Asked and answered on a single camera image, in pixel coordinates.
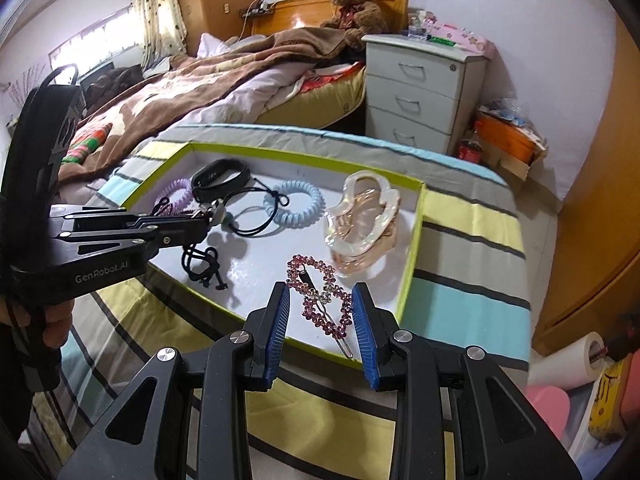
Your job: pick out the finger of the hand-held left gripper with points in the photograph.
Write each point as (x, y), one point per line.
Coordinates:
(180, 236)
(125, 220)

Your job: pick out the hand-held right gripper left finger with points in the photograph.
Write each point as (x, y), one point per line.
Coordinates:
(277, 335)

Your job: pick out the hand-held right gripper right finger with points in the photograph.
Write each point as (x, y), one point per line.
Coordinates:
(365, 335)

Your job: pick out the pink rhinestone hair clip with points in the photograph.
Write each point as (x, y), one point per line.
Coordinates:
(300, 267)

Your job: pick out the black wristband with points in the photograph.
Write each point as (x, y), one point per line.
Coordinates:
(220, 172)

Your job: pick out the green cardboard box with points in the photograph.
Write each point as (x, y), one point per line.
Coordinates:
(260, 260)

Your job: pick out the person's left hand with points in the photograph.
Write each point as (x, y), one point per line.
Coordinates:
(57, 325)

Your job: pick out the red green plaid cloth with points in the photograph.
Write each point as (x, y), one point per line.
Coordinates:
(87, 142)

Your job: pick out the clear pink hair claw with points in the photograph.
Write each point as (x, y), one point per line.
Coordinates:
(350, 240)

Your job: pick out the dark cloth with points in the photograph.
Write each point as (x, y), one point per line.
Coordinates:
(112, 85)

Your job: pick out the window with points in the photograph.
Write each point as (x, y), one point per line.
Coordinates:
(95, 40)

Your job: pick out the striped tablecloth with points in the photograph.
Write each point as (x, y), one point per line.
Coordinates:
(465, 240)

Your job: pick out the brown blanket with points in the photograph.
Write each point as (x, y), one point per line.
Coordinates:
(200, 85)

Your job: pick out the white floral duvet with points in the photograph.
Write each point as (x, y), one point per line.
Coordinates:
(270, 95)

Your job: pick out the dotted curtain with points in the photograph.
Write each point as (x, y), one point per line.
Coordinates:
(160, 15)

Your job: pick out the yellow bed sheet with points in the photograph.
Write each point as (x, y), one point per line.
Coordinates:
(320, 105)

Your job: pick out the white paper roll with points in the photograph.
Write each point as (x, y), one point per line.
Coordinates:
(565, 360)

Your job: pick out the red can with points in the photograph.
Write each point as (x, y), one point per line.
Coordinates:
(470, 150)

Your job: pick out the red printed cloth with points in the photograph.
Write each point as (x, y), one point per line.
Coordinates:
(330, 77)

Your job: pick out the open cardboard box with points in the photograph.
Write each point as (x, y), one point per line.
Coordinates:
(512, 165)

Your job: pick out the wooden cabinet behind curtain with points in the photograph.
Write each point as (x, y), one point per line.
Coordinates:
(215, 0)

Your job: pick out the power strip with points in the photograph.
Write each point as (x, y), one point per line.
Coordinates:
(257, 8)

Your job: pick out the orange storage box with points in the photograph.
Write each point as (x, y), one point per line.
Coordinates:
(505, 137)

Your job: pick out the grey nightstand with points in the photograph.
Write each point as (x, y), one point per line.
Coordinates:
(415, 90)

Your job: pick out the yellow printed bag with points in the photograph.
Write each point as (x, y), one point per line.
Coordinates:
(607, 400)

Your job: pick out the wooden headboard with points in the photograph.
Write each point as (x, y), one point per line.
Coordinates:
(300, 12)

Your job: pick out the plastic bags on orange box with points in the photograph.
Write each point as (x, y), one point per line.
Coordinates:
(510, 112)

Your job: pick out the large wooden wardrobe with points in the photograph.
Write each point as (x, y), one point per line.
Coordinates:
(590, 185)

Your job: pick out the brown teddy bear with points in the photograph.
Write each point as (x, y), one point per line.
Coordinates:
(355, 10)

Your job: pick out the pink floral box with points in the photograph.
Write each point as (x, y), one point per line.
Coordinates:
(470, 40)

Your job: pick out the small bottles on nightstand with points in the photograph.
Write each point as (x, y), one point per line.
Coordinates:
(420, 25)

